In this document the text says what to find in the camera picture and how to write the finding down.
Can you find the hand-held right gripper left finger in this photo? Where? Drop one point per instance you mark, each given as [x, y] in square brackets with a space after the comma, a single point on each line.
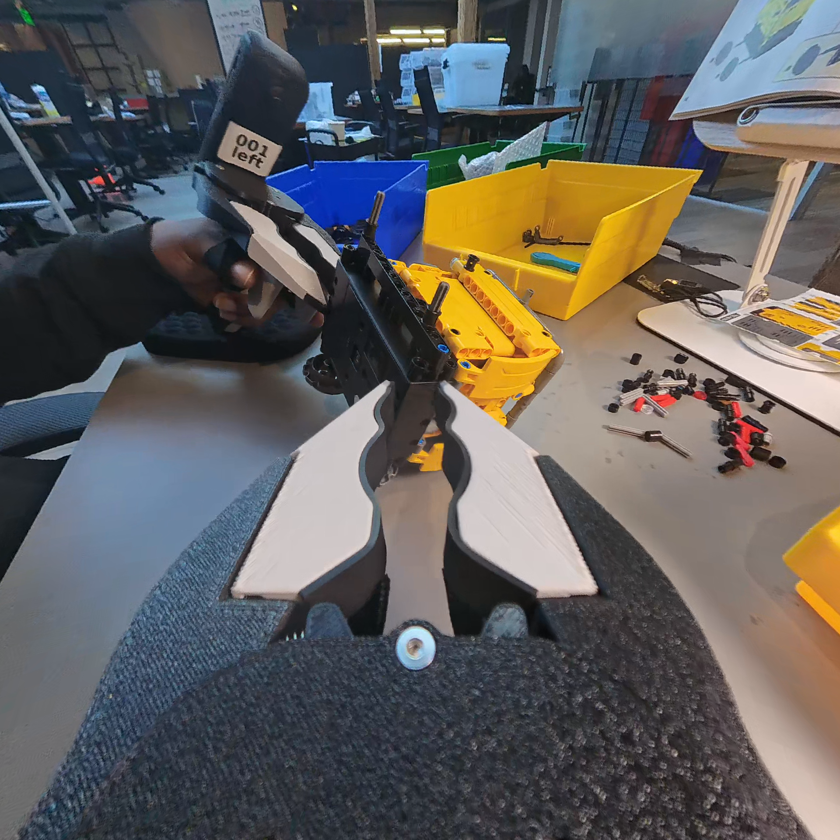
[309, 525]

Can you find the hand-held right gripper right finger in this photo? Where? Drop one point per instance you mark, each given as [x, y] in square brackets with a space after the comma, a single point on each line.
[519, 519]

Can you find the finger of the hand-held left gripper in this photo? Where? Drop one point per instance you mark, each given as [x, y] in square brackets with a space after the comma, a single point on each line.
[282, 256]
[322, 247]

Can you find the black yellow toy brick vehicle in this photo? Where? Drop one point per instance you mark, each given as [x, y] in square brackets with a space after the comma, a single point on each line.
[420, 328]

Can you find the person's left forearm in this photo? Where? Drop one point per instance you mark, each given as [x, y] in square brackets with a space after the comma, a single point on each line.
[79, 315]

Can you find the grey desk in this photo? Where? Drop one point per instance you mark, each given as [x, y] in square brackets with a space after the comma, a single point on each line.
[656, 525]

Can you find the person's left hand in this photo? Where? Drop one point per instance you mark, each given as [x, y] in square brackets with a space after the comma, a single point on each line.
[197, 263]

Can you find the blue plastic bin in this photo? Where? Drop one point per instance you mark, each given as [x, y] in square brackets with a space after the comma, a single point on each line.
[348, 197]

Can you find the black textured armrest pad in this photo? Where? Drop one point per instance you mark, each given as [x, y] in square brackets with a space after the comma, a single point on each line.
[210, 339]

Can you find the black office chair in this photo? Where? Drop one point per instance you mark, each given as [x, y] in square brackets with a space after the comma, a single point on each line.
[112, 145]

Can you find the grey axle pin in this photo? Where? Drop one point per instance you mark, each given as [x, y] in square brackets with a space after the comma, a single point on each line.
[650, 440]

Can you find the green plastic bin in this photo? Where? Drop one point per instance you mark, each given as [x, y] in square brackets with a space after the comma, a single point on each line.
[453, 160]

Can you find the clear plastic bag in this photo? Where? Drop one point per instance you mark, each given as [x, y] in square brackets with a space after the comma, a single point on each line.
[505, 155]

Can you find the white storage box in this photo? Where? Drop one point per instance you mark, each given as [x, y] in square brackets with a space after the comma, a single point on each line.
[470, 76]

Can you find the pile of small brick parts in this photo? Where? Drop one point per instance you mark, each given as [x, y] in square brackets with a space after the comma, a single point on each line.
[715, 414]

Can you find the dark brick part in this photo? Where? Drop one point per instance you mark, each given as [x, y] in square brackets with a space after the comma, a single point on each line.
[551, 238]

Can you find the wooden table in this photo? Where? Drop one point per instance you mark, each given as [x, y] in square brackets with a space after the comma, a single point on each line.
[512, 112]

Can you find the blue brick separator tool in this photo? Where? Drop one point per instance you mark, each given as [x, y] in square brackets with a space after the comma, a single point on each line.
[555, 261]

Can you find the yellow plastic bin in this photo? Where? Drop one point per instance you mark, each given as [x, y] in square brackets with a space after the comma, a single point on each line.
[604, 282]

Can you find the dark chair armrest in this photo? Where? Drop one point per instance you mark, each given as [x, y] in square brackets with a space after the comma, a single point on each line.
[46, 420]

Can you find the white document stand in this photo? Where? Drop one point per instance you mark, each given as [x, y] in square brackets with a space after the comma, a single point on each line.
[788, 381]

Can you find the yellow plastic box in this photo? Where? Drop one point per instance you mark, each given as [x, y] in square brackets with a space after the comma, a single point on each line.
[820, 565]

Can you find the sticker sheet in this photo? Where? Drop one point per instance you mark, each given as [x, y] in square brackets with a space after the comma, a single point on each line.
[794, 326]

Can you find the printed instruction booklet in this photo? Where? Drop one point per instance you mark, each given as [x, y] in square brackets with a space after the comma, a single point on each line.
[775, 66]

